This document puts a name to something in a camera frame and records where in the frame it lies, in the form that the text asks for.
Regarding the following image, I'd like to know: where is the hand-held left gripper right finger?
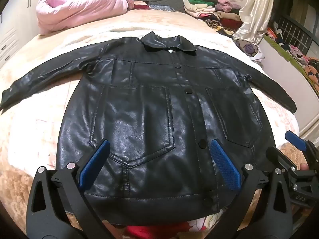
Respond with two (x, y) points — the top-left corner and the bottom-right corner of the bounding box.
(211, 139), (297, 239)

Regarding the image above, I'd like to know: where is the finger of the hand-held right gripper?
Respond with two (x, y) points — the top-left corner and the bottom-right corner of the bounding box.
(266, 146), (297, 173)
(285, 131), (319, 171)

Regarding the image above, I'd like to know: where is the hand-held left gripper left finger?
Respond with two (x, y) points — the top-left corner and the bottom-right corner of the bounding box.
(26, 139), (117, 239)

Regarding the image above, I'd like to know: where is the black leather jacket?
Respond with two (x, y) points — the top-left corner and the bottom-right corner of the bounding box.
(0, 31), (297, 226)

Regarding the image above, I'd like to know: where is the heap of colourful clothes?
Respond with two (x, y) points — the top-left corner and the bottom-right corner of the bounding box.
(266, 27), (319, 82)

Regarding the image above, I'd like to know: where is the bag of clothes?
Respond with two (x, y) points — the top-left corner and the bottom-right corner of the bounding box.
(235, 38), (265, 62)

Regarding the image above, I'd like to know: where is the pile of folded clothes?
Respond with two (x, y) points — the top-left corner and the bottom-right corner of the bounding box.
(183, 0), (246, 34)

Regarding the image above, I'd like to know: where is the white side ledge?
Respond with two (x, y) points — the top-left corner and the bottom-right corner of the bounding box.
(259, 40), (319, 136)

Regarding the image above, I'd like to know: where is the floral printed cloth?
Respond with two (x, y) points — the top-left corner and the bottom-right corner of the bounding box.
(192, 213), (221, 239)

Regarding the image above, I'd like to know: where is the white orange printed blanket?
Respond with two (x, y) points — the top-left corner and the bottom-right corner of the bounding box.
(0, 21), (302, 229)

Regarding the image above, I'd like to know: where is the green cloth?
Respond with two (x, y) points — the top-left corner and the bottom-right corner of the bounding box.
(264, 35), (319, 91)

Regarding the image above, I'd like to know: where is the red cloth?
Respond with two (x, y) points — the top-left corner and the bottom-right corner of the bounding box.
(125, 220), (192, 239)

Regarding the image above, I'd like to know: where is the black lattice rack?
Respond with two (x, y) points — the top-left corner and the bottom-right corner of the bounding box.
(270, 15), (319, 63)

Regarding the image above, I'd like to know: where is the cream satin curtain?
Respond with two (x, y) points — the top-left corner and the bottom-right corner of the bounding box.
(233, 0), (277, 41)

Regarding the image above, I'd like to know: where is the pink quilt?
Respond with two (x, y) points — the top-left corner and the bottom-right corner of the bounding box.
(36, 0), (129, 35)

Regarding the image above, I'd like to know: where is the tan plush blanket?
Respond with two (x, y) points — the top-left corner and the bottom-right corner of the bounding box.
(0, 4), (312, 239)

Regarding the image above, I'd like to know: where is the dark red cushion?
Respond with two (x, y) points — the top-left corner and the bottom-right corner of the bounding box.
(133, 1), (150, 10)

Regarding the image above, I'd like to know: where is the white wardrobe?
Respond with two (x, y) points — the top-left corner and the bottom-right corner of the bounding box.
(0, 0), (73, 65)

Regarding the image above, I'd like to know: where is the blue patterned cloth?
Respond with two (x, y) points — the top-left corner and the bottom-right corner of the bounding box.
(149, 4), (176, 12)

